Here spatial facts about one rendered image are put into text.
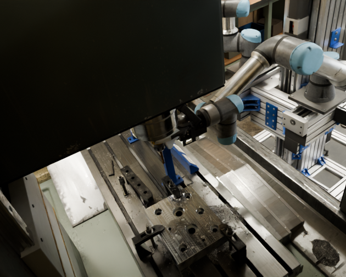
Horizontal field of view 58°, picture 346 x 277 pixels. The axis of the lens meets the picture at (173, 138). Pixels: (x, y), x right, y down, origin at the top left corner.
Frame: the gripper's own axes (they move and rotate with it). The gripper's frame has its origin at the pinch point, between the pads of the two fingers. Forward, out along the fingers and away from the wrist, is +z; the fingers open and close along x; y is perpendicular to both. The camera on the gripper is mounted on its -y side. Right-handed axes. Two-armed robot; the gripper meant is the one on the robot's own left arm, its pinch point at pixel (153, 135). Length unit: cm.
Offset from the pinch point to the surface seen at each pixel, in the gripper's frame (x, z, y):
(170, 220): -4.7, 2.3, 39.3
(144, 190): 18.4, 3.4, 41.9
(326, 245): -35, -57, 71
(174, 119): -6.7, -5.4, -7.8
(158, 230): -6.9, 8.7, 37.7
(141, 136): -4.8, 5.4, -5.6
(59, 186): 74, 39, 66
